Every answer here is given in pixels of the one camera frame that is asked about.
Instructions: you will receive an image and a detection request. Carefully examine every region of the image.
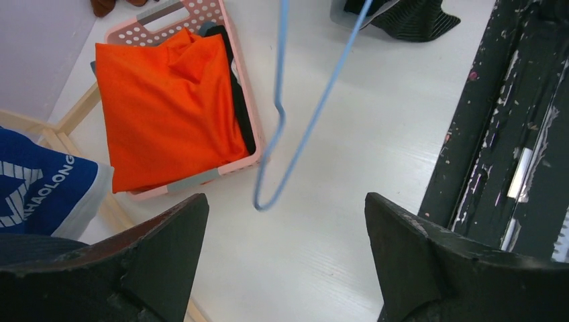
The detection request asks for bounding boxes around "orange folded garment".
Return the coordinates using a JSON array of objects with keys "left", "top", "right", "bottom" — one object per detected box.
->
[{"left": 95, "top": 30, "right": 249, "bottom": 193}]

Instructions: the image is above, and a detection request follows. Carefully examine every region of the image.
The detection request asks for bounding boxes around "brown cloth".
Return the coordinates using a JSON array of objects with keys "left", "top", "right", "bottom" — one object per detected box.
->
[{"left": 90, "top": 0, "right": 148, "bottom": 17}]

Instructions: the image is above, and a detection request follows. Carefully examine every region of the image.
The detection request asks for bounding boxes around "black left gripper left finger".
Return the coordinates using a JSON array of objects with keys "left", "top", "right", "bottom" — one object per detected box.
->
[{"left": 1, "top": 194, "right": 209, "bottom": 321}]

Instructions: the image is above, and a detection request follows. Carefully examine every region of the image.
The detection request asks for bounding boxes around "blue white-lettered underwear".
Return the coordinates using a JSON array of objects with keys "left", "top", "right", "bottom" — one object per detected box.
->
[{"left": 1, "top": 128, "right": 113, "bottom": 240}]

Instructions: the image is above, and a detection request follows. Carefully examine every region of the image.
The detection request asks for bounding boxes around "dark garment under orange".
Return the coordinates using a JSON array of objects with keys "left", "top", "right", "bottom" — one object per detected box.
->
[{"left": 199, "top": 21, "right": 256, "bottom": 155}]

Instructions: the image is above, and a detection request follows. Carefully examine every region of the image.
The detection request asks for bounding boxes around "wooden clothes rack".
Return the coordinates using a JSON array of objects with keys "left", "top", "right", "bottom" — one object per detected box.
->
[{"left": 1, "top": 85, "right": 203, "bottom": 321}]

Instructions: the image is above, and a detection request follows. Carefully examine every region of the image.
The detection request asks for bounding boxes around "black striped underwear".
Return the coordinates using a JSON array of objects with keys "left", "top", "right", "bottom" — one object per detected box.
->
[{"left": 360, "top": 0, "right": 461, "bottom": 42}]

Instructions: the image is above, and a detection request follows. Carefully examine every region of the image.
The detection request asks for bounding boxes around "light blue wire hanger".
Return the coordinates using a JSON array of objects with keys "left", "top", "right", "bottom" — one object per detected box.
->
[{"left": 252, "top": 0, "right": 372, "bottom": 212}]

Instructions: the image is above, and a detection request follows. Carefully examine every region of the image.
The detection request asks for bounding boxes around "pink perforated plastic basket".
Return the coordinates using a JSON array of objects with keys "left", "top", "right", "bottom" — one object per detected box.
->
[{"left": 95, "top": 1, "right": 264, "bottom": 198}]

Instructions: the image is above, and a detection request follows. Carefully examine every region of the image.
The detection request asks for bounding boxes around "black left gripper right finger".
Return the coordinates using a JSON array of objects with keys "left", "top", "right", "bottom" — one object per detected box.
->
[{"left": 364, "top": 193, "right": 568, "bottom": 321}]

